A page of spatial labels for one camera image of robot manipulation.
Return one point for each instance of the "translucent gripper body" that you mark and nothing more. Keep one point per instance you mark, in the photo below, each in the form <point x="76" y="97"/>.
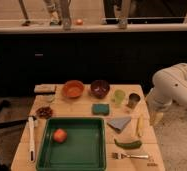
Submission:
<point x="155" y="114"/>

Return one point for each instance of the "yellow banana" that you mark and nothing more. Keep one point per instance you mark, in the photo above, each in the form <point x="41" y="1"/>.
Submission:
<point x="140" y="123"/>

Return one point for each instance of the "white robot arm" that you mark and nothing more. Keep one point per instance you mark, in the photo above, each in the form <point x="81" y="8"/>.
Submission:
<point x="169" y="84"/>

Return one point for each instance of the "purple bowl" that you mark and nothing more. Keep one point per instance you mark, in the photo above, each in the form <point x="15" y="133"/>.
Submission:
<point x="99" y="88"/>

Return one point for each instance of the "orange bowl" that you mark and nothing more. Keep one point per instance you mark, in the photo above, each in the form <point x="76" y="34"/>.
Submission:
<point x="73" y="89"/>

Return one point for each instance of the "dark metal cup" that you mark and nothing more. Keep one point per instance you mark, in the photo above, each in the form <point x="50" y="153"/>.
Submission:
<point x="133" y="100"/>

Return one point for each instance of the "grey folded cloth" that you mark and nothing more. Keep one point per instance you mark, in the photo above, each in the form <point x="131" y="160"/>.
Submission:
<point x="118" y="124"/>

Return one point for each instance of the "green plastic cup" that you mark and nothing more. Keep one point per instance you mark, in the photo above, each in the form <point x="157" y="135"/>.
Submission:
<point x="119" y="96"/>

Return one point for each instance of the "silver fork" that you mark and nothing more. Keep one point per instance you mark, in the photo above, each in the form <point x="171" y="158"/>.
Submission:
<point x="122" y="156"/>

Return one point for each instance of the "green sponge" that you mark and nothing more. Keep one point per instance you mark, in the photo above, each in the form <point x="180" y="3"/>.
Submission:
<point x="100" y="109"/>

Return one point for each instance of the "green plastic tray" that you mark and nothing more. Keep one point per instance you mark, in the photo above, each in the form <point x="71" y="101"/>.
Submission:
<point x="83" y="150"/>

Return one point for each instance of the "red apple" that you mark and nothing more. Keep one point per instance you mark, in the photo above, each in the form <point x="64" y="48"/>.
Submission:
<point x="59" y="135"/>

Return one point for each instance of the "brown pinecone cluster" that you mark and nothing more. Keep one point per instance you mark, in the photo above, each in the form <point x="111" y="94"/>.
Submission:
<point x="44" y="112"/>

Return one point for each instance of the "orange ball on shelf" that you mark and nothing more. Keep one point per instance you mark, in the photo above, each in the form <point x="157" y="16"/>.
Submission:
<point x="79" y="22"/>

